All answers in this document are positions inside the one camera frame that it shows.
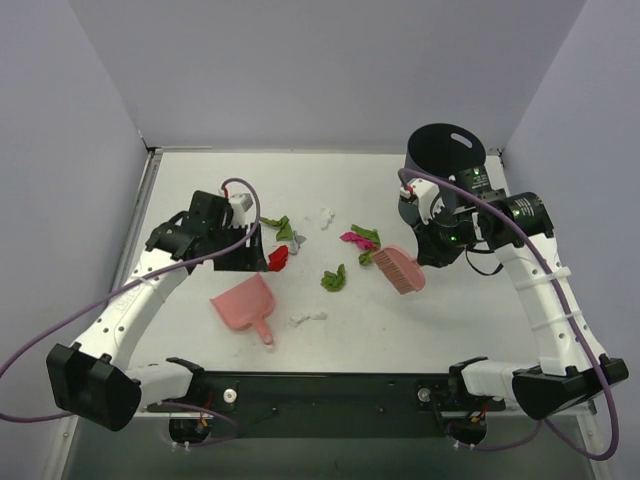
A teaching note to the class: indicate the white paper scrap front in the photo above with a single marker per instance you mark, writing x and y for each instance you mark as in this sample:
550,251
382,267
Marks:
297,320

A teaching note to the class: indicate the pink hand brush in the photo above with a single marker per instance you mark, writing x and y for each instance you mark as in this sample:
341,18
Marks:
400,269

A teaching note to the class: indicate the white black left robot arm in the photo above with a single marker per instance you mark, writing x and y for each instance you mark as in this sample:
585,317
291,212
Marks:
93,378

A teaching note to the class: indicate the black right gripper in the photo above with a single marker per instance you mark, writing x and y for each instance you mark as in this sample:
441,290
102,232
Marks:
432,248

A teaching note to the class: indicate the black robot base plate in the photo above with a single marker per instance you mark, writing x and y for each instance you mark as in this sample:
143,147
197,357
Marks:
260,405

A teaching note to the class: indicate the green and pink paper scrap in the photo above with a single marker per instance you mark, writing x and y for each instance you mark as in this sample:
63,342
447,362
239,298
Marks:
367,241

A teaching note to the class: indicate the dark grey waste bin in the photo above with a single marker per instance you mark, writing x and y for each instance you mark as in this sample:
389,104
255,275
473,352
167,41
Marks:
449,152

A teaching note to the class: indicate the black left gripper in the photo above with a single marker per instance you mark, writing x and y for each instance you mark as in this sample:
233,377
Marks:
239,245

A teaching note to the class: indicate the white paper scrap back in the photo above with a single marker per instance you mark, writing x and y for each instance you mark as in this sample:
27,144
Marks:
323,218

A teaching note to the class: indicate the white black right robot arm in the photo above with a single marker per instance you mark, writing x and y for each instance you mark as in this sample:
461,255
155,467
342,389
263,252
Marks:
572,367

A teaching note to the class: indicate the pink plastic dustpan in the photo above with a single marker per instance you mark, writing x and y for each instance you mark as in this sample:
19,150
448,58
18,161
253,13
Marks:
247,305

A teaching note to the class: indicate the grey paper scrap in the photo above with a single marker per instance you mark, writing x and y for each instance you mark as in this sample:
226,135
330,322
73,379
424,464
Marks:
296,242

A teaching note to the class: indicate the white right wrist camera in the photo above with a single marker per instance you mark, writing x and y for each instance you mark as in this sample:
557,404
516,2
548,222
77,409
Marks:
417,201

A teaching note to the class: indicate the white paper scrap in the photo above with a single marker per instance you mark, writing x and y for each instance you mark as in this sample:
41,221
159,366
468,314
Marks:
297,320
323,218

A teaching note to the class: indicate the red paper scrap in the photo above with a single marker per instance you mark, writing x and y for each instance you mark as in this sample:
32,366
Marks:
278,258

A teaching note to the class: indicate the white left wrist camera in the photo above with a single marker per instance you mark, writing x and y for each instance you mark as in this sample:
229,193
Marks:
235,210

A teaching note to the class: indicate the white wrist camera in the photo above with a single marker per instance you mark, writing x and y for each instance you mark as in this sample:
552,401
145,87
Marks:
235,210
417,201

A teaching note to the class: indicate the aluminium table frame rail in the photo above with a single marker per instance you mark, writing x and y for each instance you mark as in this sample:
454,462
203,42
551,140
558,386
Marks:
369,325

